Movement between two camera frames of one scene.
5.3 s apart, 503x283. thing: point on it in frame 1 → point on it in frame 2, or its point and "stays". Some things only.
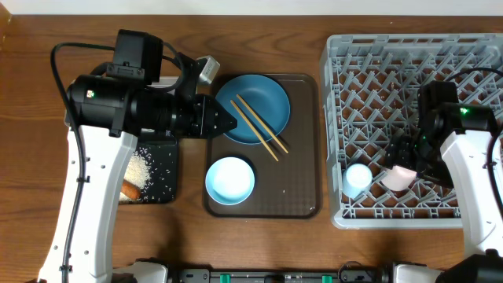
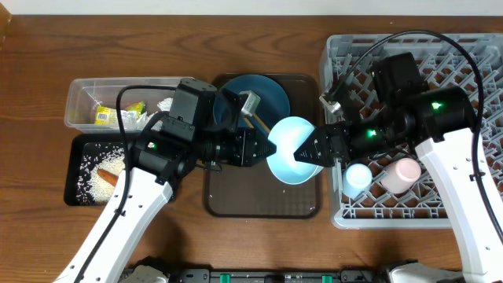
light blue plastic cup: (357, 180) stays
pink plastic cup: (398, 178) stays
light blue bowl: (229, 181) → (288, 134)
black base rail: (327, 275) stays
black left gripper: (198, 124) → (245, 141)
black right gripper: (398, 152) → (326, 137)
